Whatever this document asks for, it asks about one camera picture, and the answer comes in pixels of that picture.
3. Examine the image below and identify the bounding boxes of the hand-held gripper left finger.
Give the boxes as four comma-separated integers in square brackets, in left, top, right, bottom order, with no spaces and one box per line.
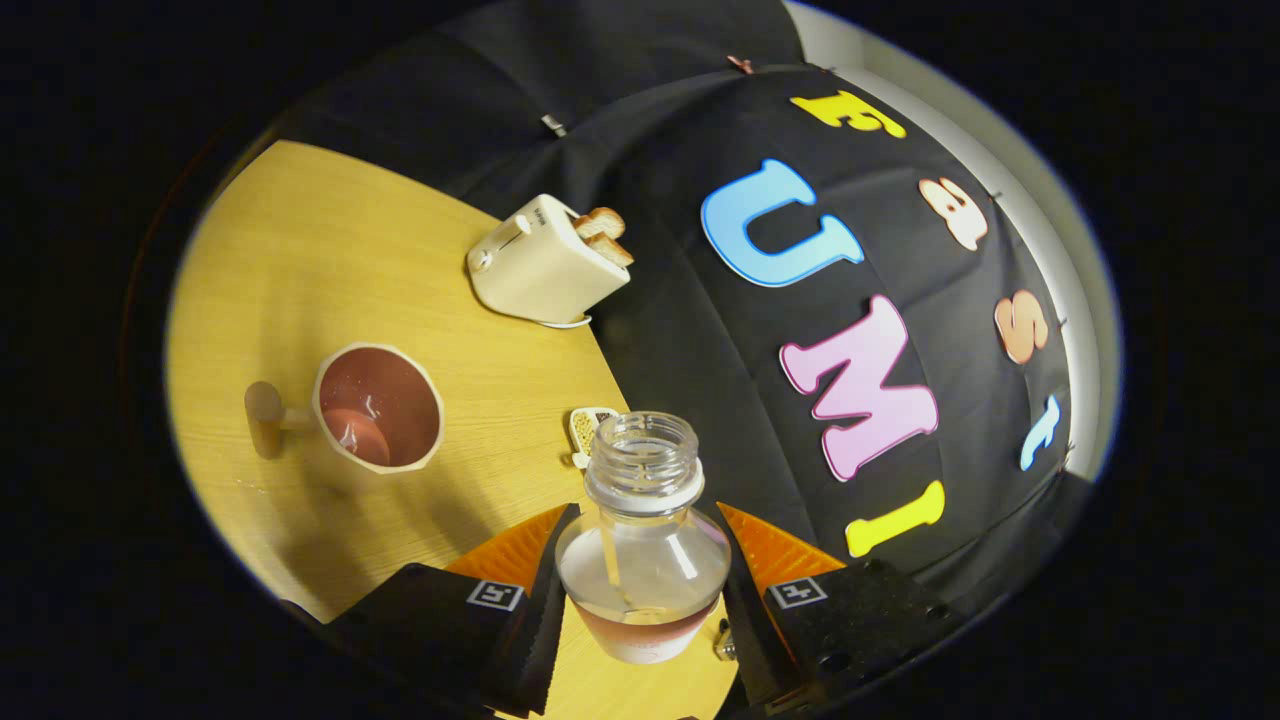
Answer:
[325,502,581,718]

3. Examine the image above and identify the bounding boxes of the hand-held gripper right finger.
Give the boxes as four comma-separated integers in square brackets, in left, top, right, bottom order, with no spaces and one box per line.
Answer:
[715,500,966,713]

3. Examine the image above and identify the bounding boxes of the clear plastic juice bottle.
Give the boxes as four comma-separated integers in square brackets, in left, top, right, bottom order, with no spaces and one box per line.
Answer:
[555,410,732,665]

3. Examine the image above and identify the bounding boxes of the cream cup with red inside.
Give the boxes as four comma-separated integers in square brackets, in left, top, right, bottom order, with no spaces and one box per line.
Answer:
[244,342,445,476]

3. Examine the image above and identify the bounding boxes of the white divided condiment dish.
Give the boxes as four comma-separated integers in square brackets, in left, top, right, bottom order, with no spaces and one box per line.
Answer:
[568,406,621,471]

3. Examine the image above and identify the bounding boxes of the cream toaster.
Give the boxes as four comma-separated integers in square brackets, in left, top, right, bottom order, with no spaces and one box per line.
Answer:
[466,193,633,326]

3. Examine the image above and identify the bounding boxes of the wooden table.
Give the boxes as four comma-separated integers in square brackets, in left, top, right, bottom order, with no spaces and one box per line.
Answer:
[165,140,741,720]

